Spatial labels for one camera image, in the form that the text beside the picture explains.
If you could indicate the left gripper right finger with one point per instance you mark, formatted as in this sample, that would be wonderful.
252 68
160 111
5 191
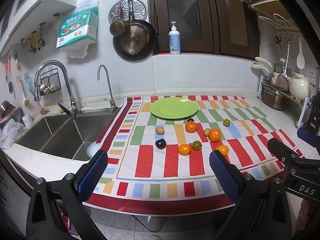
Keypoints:
261 208

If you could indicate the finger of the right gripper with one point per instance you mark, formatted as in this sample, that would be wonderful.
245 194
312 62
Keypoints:
283 153
309 138

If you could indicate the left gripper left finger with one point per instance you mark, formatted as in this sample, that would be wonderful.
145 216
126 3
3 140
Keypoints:
44 219

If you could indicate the green tomato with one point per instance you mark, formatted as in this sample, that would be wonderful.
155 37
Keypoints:
226 122
196 145

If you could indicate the large orange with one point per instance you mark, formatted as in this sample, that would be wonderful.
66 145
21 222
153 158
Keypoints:
191 127
214 135

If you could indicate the tan longan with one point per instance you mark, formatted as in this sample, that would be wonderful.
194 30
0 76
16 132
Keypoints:
206 132
160 130

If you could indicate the green tomato front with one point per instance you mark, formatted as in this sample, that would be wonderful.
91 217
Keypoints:
196 145

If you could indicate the large orange back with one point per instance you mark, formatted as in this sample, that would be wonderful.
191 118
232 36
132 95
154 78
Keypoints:
191 127

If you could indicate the dark plum front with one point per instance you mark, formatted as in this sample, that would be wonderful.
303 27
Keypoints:
161 144

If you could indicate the white ceramic jug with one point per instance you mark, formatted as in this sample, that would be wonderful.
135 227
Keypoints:
299 86

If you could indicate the steel pot lower shelf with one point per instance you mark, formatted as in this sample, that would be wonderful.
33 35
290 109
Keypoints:
273 99

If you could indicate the metal spatula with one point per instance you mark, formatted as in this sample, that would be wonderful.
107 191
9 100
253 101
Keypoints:
282 81

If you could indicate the white rice spoon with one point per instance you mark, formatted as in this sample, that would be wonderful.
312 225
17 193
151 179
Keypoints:
300 61

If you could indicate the stainless steel sink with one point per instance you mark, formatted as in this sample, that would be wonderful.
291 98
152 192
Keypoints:
67 136

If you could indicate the clear plastic bag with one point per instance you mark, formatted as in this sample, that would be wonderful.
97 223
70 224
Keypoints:
9 134

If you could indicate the black scissors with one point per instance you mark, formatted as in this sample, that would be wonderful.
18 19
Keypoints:
277 40

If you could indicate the white cup by sink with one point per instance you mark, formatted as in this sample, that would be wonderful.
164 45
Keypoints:
27 120

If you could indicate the large chrome faucet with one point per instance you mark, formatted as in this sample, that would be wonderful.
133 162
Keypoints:
51 64

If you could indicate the colourful striped table mat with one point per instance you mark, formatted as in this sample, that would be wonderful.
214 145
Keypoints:
161 167

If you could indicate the green plate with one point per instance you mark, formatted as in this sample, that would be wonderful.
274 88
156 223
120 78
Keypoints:
173 108

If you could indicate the small chrome faucet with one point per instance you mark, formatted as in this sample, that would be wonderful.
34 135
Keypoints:
113 106

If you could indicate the blue white soap bottle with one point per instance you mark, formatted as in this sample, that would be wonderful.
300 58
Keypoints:
174 40

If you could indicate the black frying pan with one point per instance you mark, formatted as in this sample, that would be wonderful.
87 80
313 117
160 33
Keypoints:
138 43

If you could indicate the teal tissue box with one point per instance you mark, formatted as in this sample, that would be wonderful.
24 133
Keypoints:
78 28

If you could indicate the metal steamer tray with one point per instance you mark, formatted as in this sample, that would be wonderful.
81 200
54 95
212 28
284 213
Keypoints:
137 7

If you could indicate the small brass saucepan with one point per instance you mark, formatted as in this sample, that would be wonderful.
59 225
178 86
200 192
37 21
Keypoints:
119 27

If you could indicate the white handled pot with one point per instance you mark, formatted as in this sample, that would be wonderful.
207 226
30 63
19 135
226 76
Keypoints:
269 69

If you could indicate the black wire basket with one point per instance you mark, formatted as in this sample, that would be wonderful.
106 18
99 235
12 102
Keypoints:
49 82

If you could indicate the dark wooden window frame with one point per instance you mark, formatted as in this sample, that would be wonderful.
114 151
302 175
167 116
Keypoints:
222 27

